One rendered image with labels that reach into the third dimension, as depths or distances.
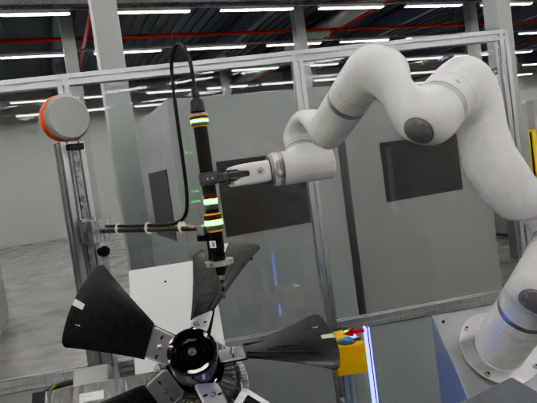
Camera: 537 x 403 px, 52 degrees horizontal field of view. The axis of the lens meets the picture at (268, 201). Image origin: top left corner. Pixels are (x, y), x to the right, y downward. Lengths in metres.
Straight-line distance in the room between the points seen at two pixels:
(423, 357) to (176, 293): 1.09
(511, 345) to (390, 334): 0.99
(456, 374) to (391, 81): 0.73
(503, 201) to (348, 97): 0.35
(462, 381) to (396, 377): 0.95
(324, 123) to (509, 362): 0.69
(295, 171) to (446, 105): 0.48
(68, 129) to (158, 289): 0.61
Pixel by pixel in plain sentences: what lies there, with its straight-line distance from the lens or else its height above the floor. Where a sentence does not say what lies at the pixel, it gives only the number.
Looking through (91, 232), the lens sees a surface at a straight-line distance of 1.82.
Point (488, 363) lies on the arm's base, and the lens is 1.45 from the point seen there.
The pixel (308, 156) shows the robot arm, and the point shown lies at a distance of 1.34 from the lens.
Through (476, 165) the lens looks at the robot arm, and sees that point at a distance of 1.07.
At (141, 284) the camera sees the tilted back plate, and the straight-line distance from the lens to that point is 1.77.
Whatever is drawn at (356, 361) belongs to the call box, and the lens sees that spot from 1.72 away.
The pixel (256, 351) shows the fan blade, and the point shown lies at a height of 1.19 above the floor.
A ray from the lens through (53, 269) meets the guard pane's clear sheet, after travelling 2.13.
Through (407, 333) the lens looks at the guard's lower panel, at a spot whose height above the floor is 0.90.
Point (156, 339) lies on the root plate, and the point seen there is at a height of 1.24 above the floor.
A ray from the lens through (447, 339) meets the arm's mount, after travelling 1.46.
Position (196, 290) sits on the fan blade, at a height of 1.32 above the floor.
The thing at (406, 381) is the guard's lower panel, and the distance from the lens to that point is 2.37.
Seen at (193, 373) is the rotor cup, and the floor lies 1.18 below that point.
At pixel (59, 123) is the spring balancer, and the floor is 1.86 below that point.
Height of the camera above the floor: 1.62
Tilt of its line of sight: 3 degrees down
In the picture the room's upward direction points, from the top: 8 degrees counter-clockwise
